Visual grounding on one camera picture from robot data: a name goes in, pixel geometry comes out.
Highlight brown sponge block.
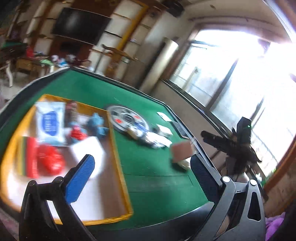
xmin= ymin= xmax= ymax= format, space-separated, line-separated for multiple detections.
xmin=170 ymin=141 xmax=194 ymax=163

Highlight coloured sponge cloths pack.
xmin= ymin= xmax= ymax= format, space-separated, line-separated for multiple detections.
xmin=16 ymin=136 xmax=39 ymax=179

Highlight small red plastic bag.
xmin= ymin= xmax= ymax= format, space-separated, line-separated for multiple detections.
xmin=70 ymin=126 xmax=88 ymax=142

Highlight wet wipes pack blue label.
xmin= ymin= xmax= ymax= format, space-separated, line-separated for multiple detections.
xmin=35 ymin=101 xmax=66 ymax=146

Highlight blue towel with rubber band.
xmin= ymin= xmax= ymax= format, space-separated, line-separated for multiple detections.
xmin=87 ymin=113 xmax=109 ymax=138

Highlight brown knitted yarn bundle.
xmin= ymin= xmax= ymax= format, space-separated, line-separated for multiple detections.
xmin=64 ymin=100 xmax=78 ymax=127

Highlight white foam box yellow tape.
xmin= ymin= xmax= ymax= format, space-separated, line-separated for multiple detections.
xmin=1 ymin=102 xmax=133 ymax=225

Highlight window with metal bars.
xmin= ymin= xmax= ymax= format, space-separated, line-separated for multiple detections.
xmin=170 ymin=29 xmax=295 ymax=177

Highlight blue white packets on table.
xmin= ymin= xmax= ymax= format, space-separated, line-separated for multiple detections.
xmin=126 ymin=125 xmax=172 ymax=149

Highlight green mahjong table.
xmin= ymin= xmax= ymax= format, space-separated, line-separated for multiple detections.
xmin=1 ymin=69 xmax=208 ymax=231

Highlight white standing air conditioner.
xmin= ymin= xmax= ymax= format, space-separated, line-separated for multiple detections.
xmin=139 ymin=38 xmax=179 ymax=93

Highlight round mahjong table centre panel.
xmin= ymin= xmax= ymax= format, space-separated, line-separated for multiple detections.
xmin=106 ymin=104 xmax=150 ymax=133

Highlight low wooden coffee table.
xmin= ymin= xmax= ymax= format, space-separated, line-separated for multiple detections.
xmin=15 ymin=56 xmax=54 ymax=78

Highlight wooden chair by wall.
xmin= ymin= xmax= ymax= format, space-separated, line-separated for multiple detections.
xmin=99 ymin=44 xmax=136 ymax=79

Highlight black wall television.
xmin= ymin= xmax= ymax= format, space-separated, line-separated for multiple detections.
xmin=51 ymin=8 xmax=111 ymax=45

